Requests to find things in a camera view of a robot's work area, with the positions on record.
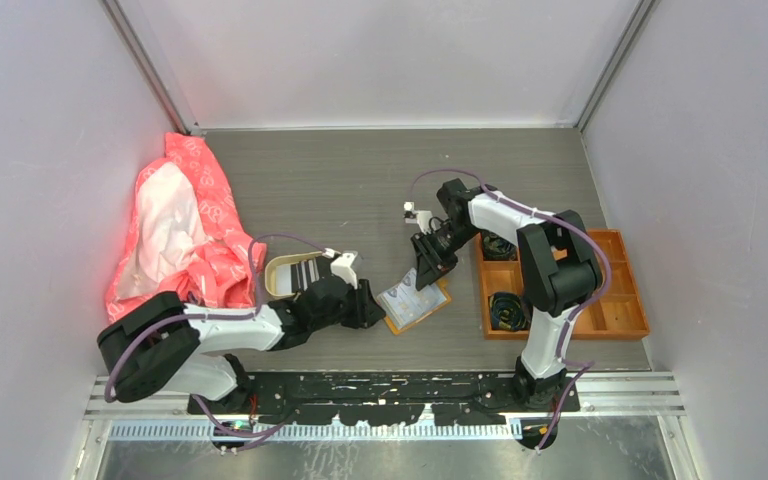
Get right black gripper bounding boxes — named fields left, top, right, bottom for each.
left=410, top=221, right=481, bottom=291

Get orange leather card holder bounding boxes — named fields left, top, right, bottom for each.
left=376, top=268, right=451, bottom=335

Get white patterned card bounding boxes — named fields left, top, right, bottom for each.
left=377, top=285, right=425, bottom=329

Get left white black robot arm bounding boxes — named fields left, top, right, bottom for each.
left=97, top=276, right=386, bottom=413

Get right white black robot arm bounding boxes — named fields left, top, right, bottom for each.
left=404, top=179, right=609, bottom=411

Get cards in beige tray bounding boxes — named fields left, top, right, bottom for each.
left=289, top=257, right=330, bottom=293

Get beige oval card tray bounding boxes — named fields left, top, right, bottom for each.
left=264, top=252, right=332, bottom=299

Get rolled dark belt right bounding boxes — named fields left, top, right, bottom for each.
left=481, top=232, right=517, bottom=261

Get rolled dark belt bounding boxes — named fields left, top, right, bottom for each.
left=488, top=292, right=530, bottom=332
left=481, top=232, right=517, bottom=261

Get rolled dark belt left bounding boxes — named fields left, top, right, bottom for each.
left=488, top=292, right=530, bottom=332

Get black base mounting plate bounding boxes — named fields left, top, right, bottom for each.
left=187, top=372, right=580, bottom=427

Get pink white crumpled cloth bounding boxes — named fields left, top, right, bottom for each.
left=104, top=132, right=267, bottom=323

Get orange wooden compartment tray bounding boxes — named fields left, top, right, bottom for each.
left=475, top=229, right=651, bottom=341

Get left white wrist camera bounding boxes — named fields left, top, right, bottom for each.
left=323, top=248, right=361, bottom=289

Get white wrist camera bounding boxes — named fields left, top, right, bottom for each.
left=403, top=201, right=434, bottom=234
left=323, top=248, right=361, bottom=289

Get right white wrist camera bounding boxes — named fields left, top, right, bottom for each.
left=403, top=201, right=434, bottom=234

